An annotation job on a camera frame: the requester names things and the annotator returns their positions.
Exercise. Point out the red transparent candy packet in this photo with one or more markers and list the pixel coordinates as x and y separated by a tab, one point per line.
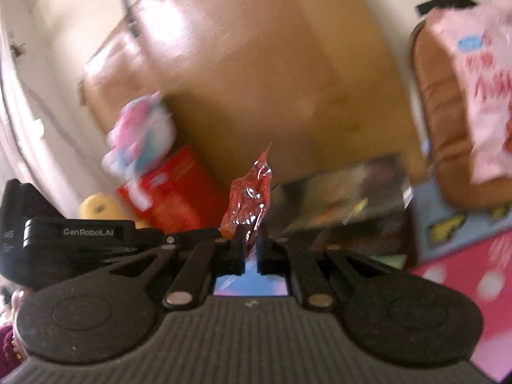
250	196

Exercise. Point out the printed blanket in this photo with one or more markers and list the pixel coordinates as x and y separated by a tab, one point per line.
460	240

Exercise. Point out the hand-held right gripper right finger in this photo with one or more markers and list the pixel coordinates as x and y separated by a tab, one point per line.
267	254

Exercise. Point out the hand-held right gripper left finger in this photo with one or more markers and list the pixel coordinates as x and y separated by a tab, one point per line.
230	256

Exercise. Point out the red snack box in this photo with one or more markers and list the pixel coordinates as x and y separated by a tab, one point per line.
180	192

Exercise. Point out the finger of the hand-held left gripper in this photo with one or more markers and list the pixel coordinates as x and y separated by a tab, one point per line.
180	238

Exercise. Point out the pink snack bag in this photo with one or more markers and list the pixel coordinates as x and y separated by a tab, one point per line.
484	100

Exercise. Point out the yellow round snack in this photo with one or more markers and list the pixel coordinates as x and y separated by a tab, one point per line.
100	207

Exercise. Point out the pink white blue snack packet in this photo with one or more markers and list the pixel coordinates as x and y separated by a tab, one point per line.
140	136

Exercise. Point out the brown seat cushion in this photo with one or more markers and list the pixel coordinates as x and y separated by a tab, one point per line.
444	128

